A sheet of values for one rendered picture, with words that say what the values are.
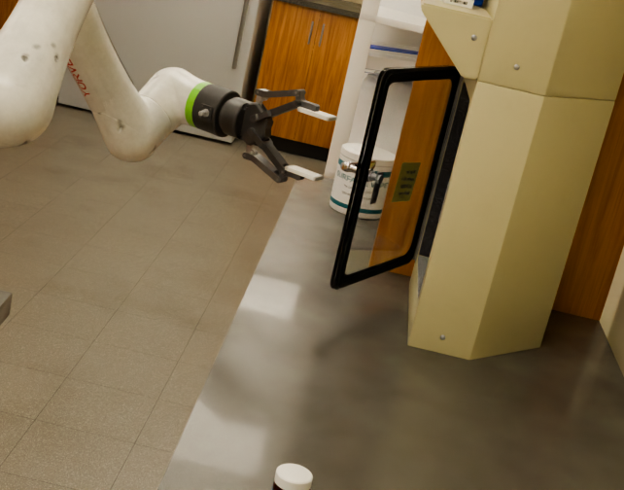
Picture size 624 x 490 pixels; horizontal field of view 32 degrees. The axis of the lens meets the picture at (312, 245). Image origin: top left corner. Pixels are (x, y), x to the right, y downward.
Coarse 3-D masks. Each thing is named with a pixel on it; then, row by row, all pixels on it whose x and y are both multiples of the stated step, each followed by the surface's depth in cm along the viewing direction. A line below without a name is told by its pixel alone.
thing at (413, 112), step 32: (416, 96) 191; (448, 96) 202; (384, 128) 185; (416, 128) 195; (384, 160) 189; (416, 160) 200; (352, 192) 184; (384, 192) 193; (416, 192) 205; (384, 224) 198; (416, 224) 210; (352, 256) 191; (384, 256) 203
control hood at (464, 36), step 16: (432, 0) 178; (432, 16) 170; (448, 16) 170; (464, 16) 169; (480, 16) 170; (448, 32) 170; (464, 32) 170; (480, 32) 170; (448, 48) 171; (464, 48) 171; (480, 48) 171; (464, 64) 172; (480, 64) 172
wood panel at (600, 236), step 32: (416, 64) 209; (448, 64) 208; (608, 128) 209; (608, 160) 211; (608, 192) 213; (608, 224) 215; (576, 256) 217; (608, 256) 217; (576, 288) 219; (608, 288) 219
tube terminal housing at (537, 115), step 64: (512, 0) 168; (576, 0) 168; (512, 64) 171; (576, 64) 174; (512, 128) 174; (576, 128) 181; (448, 192) 178; (512, 192) 177; (576, 192) 188; (448, 256) 181; (512, 256) 183; (448, 320) 185; (512, 320) 190
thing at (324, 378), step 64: (320, 192) 268; (320, 256) 222; (256, 320) 183; (320, 320) 189; (384, 320) 196; (576, 320) 218; (256, 384) 160; (320, 384) 165; (384, 384) 170; (448, 384) 175; (512, 384) 181; (576, 384) 187; (192, 448) 139; (256, 448) 142; (320, 448) 146; (384, 448) 150; (448, 448) 154; (512, 448) 158; (576, 448) 163
